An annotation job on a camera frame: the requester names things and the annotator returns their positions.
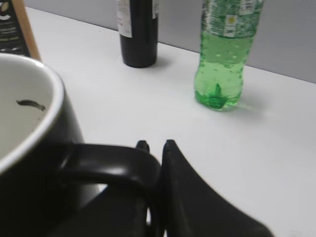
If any black mug white inside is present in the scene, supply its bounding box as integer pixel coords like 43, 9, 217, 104
0, 54, 164, 237

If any NFC orange juice bottle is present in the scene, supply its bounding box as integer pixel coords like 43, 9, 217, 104
0, 0, 41, 61

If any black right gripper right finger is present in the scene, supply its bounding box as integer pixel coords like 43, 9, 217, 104
161, 140, 273, 237

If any green soda bottle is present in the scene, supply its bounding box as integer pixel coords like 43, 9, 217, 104
194, 0, 264, 111

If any dark red wine bottle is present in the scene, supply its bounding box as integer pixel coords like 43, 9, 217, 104
116, 0, 159, 68

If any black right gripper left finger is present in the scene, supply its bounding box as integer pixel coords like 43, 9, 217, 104
83, 140, 152, 237

